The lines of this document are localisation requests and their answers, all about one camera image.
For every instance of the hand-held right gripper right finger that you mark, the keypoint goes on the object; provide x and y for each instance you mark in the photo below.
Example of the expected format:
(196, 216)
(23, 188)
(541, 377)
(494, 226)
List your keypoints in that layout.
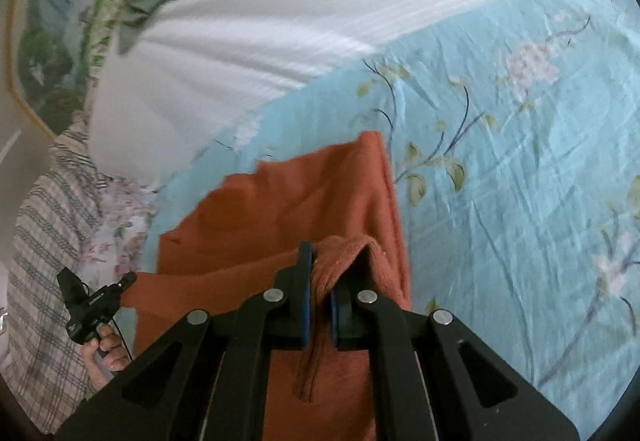
(336, 316)

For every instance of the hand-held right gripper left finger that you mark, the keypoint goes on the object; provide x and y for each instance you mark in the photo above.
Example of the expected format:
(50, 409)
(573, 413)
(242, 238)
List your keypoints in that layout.
(305, 291)

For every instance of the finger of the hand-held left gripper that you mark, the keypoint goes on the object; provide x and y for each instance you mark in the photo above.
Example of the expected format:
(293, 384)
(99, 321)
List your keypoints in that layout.
(127, 282)

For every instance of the orange knit garment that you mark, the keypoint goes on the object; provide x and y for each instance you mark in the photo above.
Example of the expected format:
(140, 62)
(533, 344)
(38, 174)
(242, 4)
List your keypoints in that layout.
(280, 221)

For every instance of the person's left hand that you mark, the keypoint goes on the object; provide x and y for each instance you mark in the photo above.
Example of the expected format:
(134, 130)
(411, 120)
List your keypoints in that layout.
(105, 351)

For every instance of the pink floral cloth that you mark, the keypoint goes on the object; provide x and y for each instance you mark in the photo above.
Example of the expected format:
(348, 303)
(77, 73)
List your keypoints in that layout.
(120, 226)

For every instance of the plaid blanket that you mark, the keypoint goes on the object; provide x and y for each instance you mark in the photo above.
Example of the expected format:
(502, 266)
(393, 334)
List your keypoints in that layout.
(45, 261)

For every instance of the blue floral bed sheet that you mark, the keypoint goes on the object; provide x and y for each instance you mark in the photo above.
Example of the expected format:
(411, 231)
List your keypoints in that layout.
(500, 196)

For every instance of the white striped pillow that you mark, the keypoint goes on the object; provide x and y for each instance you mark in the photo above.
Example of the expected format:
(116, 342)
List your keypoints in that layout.
(300, 21)

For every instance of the framed landscape wall picture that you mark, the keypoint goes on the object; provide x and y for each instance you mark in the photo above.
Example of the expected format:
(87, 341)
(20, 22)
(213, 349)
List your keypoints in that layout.
(45, 31)

